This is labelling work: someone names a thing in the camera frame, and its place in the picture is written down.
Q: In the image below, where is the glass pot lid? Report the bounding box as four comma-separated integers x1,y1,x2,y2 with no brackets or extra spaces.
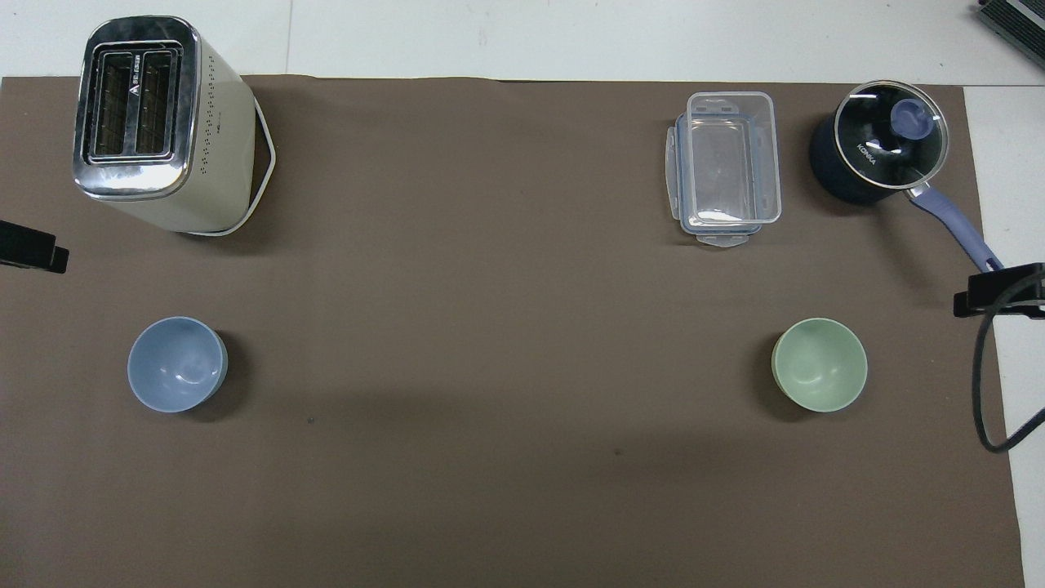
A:
836,80,950,191

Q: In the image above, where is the green bowl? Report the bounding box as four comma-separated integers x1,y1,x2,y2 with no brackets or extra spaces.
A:
772,318,869,413

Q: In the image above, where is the black stand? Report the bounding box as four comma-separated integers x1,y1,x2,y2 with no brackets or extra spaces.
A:
0,220,70,275
954,263,1045,320

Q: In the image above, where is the clear plastic food container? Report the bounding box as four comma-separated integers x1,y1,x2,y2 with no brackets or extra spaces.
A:
663,91,783,249

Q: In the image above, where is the blue bowl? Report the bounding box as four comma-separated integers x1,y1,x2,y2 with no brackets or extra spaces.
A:
127,316,229,414

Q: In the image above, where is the cream and chrome toaster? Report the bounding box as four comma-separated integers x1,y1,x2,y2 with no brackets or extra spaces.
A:
73,16,278,238

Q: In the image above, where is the grey ribbed device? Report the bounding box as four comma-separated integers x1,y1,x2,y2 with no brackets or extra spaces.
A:
976,0,1045,47

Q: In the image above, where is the dark blue saucepan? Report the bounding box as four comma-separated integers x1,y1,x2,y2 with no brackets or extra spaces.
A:
809,110,1004,273

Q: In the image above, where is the black cable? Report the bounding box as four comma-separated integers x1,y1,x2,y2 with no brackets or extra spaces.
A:
972,274,1045,454

